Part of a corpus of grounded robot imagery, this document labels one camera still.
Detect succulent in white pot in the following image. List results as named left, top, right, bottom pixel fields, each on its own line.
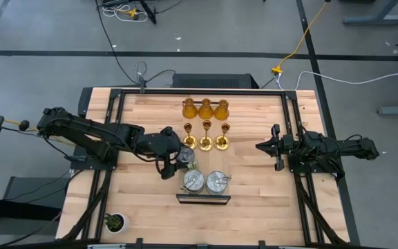
left=104, top=212, right=130, bottom=234

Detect black hanging cable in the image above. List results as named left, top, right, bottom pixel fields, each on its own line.
left=95, top=0, right=144, bottom=87

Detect black perforated computer case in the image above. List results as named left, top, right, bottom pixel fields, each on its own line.
left=171, top=73, right=260, bottom=90

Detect yellow extension cord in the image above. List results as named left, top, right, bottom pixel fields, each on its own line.
left=271, top=1, right=330, bottom=75

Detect white metal bracket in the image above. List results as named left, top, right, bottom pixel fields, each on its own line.
left=87, top=243, right=127, bottom=249

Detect black aluminium rig frame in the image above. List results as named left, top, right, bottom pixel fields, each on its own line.
left=60, top=86, right=350, bottom=249

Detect silver candle tin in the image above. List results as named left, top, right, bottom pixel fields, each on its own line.
left=180, top=169, right=206, bottom=194
left=178, top=147, right=199, bottom=169
left=205, top=170, right=233, bottom=196

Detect white power cable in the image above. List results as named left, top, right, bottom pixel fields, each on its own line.
left=276, top=65, right=398, bottom=91

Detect white coiled cable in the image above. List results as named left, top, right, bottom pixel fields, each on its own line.
left=101, top=3, right=150, bottom=24

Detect amber ribbed glass candle holder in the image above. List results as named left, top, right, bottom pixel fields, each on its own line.
left=198, top=98, right=214, bottom=120
left=214, top=99, right=230, bottom=121
left=182, top=98, right=198, bottom=120

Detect wooden riser shelf black legs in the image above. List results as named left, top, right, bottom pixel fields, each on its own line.
left=176, top=98, right=232, bottom=205

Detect tall brass candlestick holder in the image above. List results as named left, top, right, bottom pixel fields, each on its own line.
left=214, top=122, right=231, bottom=151
left=182, top=122, right=198, bottom=150
left=198, top=119, right=214, bottom=152

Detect yellow cord with black knob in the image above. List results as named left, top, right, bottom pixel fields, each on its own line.
left=0, top=113, right=48, bottom=139

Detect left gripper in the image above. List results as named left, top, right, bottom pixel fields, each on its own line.
left=157, top=126, right=195, bottom=181

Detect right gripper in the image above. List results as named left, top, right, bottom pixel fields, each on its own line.
left=256, top=124, right=303, bottom=172

